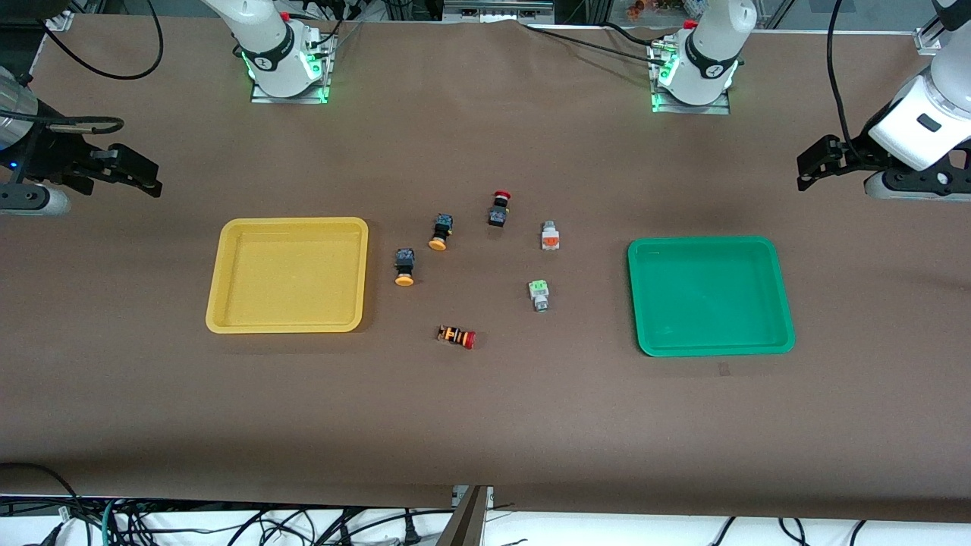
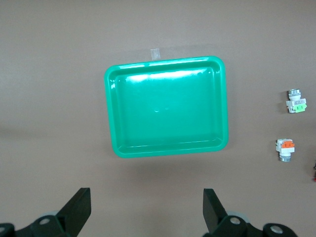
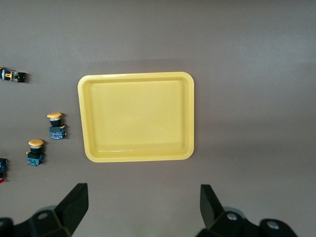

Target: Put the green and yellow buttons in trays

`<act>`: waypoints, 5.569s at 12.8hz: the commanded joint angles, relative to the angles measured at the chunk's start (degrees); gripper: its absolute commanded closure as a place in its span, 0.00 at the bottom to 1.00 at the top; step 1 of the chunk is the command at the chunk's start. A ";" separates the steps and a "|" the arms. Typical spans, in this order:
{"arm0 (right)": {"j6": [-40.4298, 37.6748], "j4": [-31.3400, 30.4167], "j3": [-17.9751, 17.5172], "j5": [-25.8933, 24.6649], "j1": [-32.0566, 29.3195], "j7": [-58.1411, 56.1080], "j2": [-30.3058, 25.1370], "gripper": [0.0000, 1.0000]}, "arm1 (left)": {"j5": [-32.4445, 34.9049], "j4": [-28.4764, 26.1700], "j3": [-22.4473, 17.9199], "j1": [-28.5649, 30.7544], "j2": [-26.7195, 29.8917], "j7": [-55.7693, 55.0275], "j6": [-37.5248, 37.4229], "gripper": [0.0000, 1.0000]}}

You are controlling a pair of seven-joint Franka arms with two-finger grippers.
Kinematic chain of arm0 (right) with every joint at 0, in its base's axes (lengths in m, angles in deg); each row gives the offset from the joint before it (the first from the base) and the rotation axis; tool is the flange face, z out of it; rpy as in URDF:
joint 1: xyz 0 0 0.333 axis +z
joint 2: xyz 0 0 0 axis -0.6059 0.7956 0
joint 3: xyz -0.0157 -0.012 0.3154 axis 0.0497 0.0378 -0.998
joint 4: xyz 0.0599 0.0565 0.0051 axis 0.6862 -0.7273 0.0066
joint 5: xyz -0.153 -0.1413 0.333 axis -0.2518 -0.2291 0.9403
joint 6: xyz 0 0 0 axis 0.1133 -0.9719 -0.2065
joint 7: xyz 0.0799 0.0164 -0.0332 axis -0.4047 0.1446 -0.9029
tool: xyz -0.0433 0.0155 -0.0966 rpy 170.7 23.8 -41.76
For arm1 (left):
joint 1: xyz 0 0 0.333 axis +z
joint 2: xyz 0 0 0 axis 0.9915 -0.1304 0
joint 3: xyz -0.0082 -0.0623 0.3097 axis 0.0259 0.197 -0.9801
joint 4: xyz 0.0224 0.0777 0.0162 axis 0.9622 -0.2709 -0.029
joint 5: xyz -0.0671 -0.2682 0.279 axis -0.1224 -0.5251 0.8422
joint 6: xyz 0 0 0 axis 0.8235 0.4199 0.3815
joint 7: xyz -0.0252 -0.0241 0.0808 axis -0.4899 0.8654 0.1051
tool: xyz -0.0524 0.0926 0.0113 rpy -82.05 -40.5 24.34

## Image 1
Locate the yellow plastic tray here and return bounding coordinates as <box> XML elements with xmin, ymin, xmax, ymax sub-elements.
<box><xmin>205</xmin><ymin>217</ymin><xmax>370</xmax><ymax>334</ymax></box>

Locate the green plastic tray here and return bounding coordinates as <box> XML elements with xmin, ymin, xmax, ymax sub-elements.
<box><xmin>627</xmin><ymin>236</ymin><xmax>797</xmax><ymax>358</ymax></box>

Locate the brown paper table cover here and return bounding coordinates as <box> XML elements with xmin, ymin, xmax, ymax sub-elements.
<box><xmin>0</xmin><ymin>14</ymin><xmax>971</xmax><ymax>524</ymax></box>

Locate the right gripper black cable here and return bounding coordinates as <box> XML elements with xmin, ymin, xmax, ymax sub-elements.
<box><xmin>0</xmin><ymin>110</ymin><xmax>127</xmax><ymax>138</ymax></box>

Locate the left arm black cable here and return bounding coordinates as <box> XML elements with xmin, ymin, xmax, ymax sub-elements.
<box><xmin>825</xmin><ymin>0</ymin><xmax>862</xmax><ymax>143</ymax></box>

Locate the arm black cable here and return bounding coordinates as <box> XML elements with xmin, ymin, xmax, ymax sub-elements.
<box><xmin>825</xmin><ymin>0</ymin><xmax>862</xmax><ymax>143</ymax></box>
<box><xmin>32</xmin><ymin>0</ymin><xmax>165</xmax><ymax>81</ymax></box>

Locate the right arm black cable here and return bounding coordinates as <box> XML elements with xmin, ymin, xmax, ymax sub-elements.
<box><xmin>32</xmin><ymin>0</ymin><xmax>165</xmax><ymax>81</ymax></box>

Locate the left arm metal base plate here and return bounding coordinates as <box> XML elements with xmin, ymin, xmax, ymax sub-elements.
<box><xmin>647</xmin><ymin>39</ymin><xmax>733</xmax><ymax>116</ymax></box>

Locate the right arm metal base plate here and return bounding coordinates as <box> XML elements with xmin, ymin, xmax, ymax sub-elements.
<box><xmin>249</xmin><ymin>30</ymin><xmax>337</xmax><ymax>105</ymax></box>

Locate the black cable on tabletop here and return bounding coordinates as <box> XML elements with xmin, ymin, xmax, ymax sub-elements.
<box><xmin>523</xmin><ymin>21</ymin><xmax>670</xmax><ymax>63</ymax></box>

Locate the black cable bundle under table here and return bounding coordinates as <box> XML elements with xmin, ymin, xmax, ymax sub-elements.
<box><xmin>114</xmin><ymin>507</ymin><xmax>426</xmax><ymax>546</ymax></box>

